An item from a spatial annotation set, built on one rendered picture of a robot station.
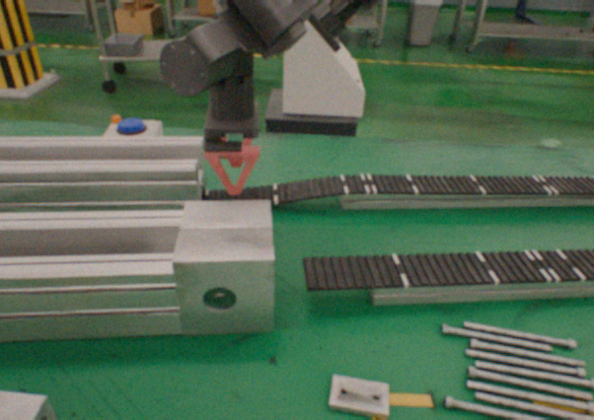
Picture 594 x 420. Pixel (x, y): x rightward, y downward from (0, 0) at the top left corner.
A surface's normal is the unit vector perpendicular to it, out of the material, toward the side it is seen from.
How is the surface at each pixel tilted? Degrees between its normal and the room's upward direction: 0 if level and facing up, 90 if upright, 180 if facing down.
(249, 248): 0
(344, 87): 90
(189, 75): 90
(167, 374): 0
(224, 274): 90
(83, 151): 90
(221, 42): 44
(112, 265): 0
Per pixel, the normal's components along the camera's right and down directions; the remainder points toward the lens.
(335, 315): 0.04, -0.84
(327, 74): -0.03, 0.54
